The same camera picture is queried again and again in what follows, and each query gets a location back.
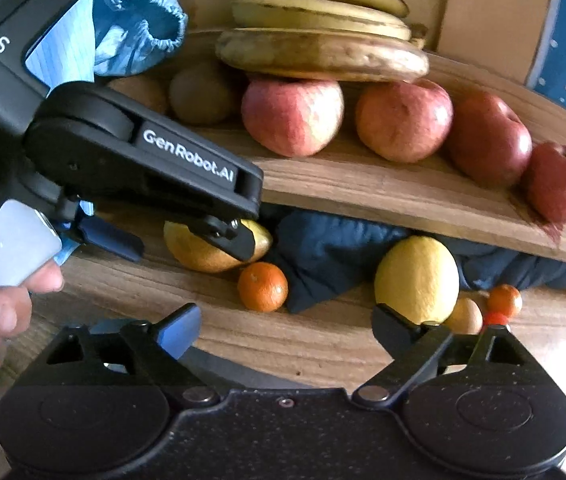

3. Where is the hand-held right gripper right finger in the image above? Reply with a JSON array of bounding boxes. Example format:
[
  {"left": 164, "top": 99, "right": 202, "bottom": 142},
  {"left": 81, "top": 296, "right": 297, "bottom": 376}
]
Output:
[{"left": 352, "top": 304, "right": 528, "bottom": 407}]

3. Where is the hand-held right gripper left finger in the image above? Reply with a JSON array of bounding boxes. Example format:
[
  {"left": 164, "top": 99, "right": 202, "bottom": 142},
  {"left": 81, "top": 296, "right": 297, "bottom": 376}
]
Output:
[{"left": 38, "top": 302, "right": 221, "bottom": 406}]

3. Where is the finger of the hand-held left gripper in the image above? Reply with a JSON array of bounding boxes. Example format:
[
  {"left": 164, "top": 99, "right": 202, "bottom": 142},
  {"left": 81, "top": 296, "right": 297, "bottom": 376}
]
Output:
[
  {"left": 202, "top": 214, "right": 256, "bottom": 262},
  {"left": 58, "top": 200, "right": 145, "bottom": 263}
]

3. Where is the yellow mango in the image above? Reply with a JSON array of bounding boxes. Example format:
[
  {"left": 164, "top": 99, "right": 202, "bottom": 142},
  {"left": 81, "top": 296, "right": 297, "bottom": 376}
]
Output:
[{"left": 163, "top": 218, "right": 273, "bottom": 274}]

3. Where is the large yellow lemon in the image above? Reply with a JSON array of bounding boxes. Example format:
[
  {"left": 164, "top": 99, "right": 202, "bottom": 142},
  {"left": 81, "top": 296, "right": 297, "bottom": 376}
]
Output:
[{"left": 374, "top": 235, "right": 460, "bottom": 325}]

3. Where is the small brown round fruit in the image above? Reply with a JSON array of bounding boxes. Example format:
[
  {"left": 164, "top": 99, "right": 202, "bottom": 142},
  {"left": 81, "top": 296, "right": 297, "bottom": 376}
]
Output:
[{"left": 444, "top": 296, "right": 484, "bottom": 336}]

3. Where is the small tangerine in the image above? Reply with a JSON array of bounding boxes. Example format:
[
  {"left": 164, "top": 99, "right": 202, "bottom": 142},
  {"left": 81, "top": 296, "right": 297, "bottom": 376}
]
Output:
[
  {"left": 237, "top": 262, "right": 289, "bottom": 312},
  {"left": 486, "top": 283, "right": 523, "bottom": 319}
]

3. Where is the person's left hand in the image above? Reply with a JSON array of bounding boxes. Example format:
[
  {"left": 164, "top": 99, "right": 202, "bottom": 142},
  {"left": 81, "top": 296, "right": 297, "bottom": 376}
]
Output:
[{"left": 0, "top": 261, "right": 65, "bottom": 401}]

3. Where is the brown kiwi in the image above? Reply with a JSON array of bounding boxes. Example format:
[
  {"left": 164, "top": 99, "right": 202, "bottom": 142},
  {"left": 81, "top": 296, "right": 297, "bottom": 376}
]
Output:
[
  {"left": 168, "top": 61, "right": 244, "bottom": 127},
  {"left": 107, "top": 76, "right": 170, "bottom": 117}
]

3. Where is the dark blue cloth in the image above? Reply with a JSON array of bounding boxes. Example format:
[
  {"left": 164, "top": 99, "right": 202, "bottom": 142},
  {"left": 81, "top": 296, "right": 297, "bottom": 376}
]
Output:
[{"left": 263, "top": 205, "right": 566, "bottom": 315}]

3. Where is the red cherry tomato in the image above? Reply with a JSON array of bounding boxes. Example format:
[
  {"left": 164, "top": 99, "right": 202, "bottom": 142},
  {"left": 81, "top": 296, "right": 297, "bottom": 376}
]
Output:
[{"left": 483, "top": 311, "right": 512, "bottom": 332}]

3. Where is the light blue garment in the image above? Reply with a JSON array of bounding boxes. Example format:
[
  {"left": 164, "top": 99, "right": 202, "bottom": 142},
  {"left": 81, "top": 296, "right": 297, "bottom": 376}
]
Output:
[{"left": 0, "top": 0, "right": 114, "bottom": 86}]

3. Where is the crumpled blue elastic sleeve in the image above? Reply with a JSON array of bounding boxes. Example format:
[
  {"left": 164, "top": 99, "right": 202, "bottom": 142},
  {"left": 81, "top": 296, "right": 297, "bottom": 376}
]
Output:
[{"left": 94, "top": 0, "right": 188, "bottom": 77}]

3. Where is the red apple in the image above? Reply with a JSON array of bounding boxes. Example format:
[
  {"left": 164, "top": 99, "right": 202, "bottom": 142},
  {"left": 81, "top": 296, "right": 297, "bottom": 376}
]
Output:
[
  {"left": 241, "top": 77, "right": 345, "bottom": 158},
  {"left": 520, "top": 141, "right": 566, "bottom": 224},
  {"left": 444, "top": 89, "right": 534, "bottom": 190},
  {"left": 355, "top": 79, "right": 454, "bottom": 163}
]

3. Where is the curved wooden shelf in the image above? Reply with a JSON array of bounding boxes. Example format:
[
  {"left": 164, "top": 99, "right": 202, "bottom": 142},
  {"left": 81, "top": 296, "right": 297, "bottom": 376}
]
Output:
[{"left": 153, "top": 27, "right": 566, "bottom": 271}]

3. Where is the bunch of bananas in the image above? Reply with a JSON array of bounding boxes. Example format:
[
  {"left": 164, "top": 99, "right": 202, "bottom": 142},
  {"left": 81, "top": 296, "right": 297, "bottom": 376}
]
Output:
[{"left": 183, "top": 0, "right": 564, "bottom": 83}]

